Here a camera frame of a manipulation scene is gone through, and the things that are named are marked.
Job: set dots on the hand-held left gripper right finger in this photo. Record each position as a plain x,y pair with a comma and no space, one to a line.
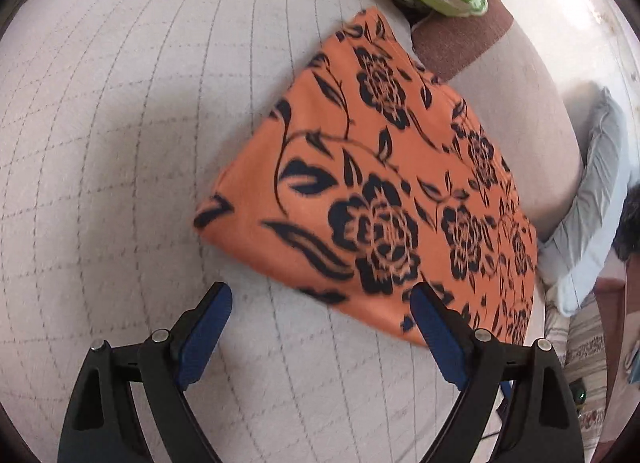
435,328

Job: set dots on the pink quilted sofa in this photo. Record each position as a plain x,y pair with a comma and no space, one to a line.
125,143

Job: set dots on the striped patterned cloth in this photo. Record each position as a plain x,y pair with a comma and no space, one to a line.
582,338

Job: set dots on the dark fuzzy object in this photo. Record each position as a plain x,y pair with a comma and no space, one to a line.
629,223

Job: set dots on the orange black floral garment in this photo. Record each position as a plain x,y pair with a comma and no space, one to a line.
400,153

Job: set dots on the light grey pillow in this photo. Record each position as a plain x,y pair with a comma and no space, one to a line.
595,193

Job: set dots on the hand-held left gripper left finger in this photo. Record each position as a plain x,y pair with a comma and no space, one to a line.
210,323

